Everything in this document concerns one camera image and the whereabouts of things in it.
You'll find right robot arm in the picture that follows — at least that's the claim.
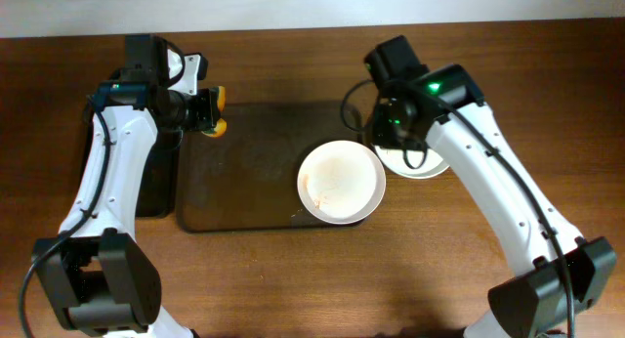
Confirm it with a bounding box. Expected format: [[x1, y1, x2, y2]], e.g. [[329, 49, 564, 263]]
[[363, 35, 617, 337]]

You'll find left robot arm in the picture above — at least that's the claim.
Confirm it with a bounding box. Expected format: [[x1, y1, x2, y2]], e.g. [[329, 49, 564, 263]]
[[22, 34, 227, 337]]

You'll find brown plastic tray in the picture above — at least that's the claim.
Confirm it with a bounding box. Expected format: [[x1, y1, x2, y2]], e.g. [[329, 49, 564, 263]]
[[175, 102, 363, 233]]

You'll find white plate top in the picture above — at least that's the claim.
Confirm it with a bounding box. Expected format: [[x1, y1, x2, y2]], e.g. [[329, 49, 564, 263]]
[[296, 140, 386, 226]]

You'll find green and yellow sponge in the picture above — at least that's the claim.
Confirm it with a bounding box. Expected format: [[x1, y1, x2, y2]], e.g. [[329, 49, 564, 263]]
[[202, 86, 228, 138]]

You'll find black plastic tray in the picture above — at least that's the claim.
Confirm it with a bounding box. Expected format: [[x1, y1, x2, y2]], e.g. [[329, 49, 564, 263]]
[[80, 101, 179, 219]]

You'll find grey-white plate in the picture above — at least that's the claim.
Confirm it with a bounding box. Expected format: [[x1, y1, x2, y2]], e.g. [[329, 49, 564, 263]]
[[374, 146, 449, 180]]

